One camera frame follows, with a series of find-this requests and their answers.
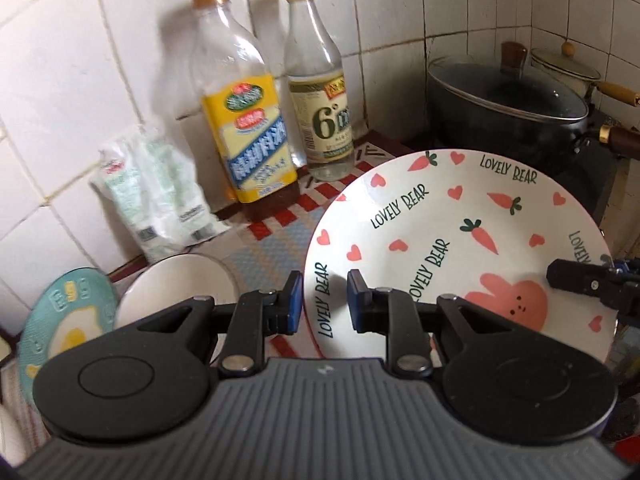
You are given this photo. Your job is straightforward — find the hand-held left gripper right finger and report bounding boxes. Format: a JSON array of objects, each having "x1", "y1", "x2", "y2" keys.
[{"x1": 347, "y1": 269, "x2": 526, "y2": 376}]

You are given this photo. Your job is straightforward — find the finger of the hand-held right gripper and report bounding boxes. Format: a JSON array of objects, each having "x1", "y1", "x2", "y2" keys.
[{"x1": 546, "y1": 258, "x2": 640, "y2": 313}]

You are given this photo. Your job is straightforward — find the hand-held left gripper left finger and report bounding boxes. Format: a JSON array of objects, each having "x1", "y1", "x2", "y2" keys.
[{"x1": 137, "y1": 270, "x2": 304, "y2": 376}]

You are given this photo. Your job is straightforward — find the white ribbed bowl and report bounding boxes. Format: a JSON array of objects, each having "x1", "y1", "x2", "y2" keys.
[{"x1": 114, "y1": 254, "x2": 242, "y2": 361}]

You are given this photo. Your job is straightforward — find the teal plate with egg print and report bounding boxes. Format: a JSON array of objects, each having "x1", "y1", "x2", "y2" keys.
[{"x1": 17, "y1": 267, "x2": 118, "y2": 391}]

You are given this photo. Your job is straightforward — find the patterned table mat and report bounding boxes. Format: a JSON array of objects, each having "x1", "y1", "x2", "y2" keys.
[{"x1": 0, "y1": 130, "x2": 418, "y2": 466}]

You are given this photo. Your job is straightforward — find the black gas stove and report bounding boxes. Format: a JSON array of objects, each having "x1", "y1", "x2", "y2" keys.
[{"x1": 542, "y1": 110, "x2": 633, "y2": 226}]

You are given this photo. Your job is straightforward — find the white salt bag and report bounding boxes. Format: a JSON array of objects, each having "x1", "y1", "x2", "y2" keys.
[
  {"x1": 90, "y1": 130, "x2": 173, "y2": 263},
  {"x1": 135, "y1": 126, "x2": 233, "y2": 247}
]

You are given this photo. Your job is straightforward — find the black pot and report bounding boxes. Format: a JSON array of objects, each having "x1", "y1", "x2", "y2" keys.
[{"x1": 426, "y1": 55, "x2": 640, "y2": 173}]

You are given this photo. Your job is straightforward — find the oil bottle with yellow label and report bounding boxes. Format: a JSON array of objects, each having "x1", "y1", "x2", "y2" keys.
[{"x1": 189, "y1": 0, "x2": 298, "y2": 205}]

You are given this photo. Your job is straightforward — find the clear vinegar bottle yellow cap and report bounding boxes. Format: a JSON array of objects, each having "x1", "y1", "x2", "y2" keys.
[{"x1": 282, "y1": 0, "x2": 357, "y2": 182}]

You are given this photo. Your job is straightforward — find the glass pot lid wooden knob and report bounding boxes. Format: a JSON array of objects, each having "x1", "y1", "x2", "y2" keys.
[{"x1": 428, "y1": 41, "x2": 590, "y2": 122}]

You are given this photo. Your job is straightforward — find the white enamel pot wooden handle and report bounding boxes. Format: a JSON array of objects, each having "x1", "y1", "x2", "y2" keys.
[{"x1": 530, "y1": 42, "x2": 640, "y2": 107}]

